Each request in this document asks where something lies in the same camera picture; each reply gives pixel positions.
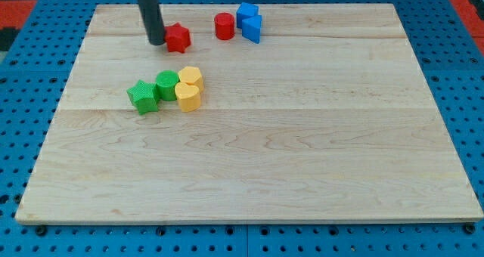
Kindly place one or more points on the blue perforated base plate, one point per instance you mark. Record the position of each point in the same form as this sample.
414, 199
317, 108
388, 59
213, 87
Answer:
35, 71

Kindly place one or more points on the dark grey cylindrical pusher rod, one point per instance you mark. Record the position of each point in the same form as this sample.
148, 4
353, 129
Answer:
153, 21

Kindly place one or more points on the yellow heart block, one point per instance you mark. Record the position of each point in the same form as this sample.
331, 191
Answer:
188, 96

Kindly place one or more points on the red cylinder block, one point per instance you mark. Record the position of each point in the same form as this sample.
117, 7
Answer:
224, 26

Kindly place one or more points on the green cylinder block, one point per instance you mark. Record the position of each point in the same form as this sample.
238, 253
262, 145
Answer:
166, 82

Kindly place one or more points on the light wooden board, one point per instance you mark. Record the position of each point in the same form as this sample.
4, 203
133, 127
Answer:
328, 120

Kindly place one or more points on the blue triangular prism block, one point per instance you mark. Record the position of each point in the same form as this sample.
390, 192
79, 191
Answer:
251, 28

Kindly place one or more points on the blue cube block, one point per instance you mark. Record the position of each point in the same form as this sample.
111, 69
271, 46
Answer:
245, 10

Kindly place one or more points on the green star block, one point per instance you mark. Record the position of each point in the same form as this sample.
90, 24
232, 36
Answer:
144, 97

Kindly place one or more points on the yellow hexagon block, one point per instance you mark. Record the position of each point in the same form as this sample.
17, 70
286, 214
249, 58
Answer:
191, 76

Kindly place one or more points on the red star block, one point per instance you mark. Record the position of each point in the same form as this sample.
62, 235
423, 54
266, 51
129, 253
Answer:
177, 38

